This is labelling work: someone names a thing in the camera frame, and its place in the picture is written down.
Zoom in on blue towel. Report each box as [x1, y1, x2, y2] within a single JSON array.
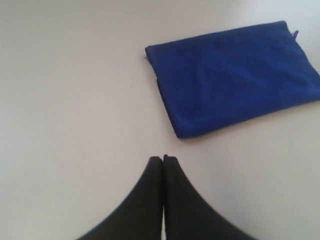
[[145, 21, 320, 139]]

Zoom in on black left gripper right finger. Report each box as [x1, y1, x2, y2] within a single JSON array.
[[162, 155, 253, 240]]

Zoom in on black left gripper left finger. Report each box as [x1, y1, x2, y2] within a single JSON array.
[[80, 156, 163, 240]]

